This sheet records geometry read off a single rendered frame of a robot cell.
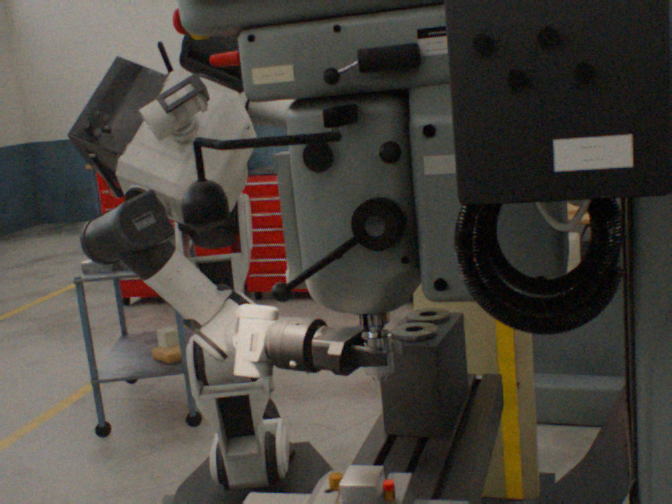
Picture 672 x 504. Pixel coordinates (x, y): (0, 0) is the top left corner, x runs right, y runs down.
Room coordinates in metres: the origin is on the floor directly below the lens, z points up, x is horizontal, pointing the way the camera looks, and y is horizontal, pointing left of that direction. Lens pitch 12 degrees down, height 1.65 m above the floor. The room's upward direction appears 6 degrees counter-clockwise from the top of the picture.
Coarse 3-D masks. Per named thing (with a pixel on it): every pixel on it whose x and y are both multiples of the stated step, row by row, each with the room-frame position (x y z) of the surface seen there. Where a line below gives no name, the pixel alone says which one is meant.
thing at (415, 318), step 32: (416, 320) 1.60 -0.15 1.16; (448, 320) 1.61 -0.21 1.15; (416, 352) 1.48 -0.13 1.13; (448, 352) 1.54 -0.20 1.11; (384, 384) 1.51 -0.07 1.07; (416, 384) 1.48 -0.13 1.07; (448, 384) 1.52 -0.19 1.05; (384, 416) 1.51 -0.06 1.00; (416, 416) 1.48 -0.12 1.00; (448, 416) 1.51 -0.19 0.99
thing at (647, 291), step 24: (624, 216) 1.19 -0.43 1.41; (648, 216) 0.94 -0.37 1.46; (624, 240) 1.19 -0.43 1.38; (648, 240) 0.94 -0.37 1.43; (624, 264) 1.19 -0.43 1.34; (648, 264) 0.94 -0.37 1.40; (624, 288) 1.19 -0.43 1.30; (648, 288) 0.94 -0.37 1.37; (624, 312) 1.19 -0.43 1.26; (648, 312) 0.94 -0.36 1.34; (624, 336) 1.21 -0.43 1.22; (648, 336) 0.94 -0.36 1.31; (624, 360) 1.25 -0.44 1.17; (648, 360) 0.94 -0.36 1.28; (648, 384) 0.94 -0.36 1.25; (648, 408) 0.94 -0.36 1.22; (648, 432) 0.94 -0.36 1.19; (648, 456) 0.94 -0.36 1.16; (648, 480) 0.94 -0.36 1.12
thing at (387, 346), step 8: (368, 344) 1.20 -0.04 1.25; (376, 344) 1.20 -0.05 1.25; (384, 344) 1.20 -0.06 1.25; (392, 352) 1.21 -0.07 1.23; (392, 360) 1.21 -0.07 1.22; (368, 368) 1.20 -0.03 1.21; (376, 368) 1.20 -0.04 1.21; (384, 368) 1.20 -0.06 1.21; (392, 368) 1.21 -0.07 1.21; (376, 376) 1.20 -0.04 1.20
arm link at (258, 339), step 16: (240, 320) 1.34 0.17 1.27; (256, 320) 1.31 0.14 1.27; (272, 320) 1.34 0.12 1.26; (288, 320) 1.29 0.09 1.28; (240, 336) 1.32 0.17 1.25; (256, 336) 1.30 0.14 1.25; (272, 336) 1.28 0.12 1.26; (240, 352) 1.31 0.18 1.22; (256, 352) 1.29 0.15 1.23; (272, 352) 1.27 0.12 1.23; (240, 368) 1.30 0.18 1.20; (256, 368) 1.29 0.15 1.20; (272, 368) 1.32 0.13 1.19; (288, 368) 1.27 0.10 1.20
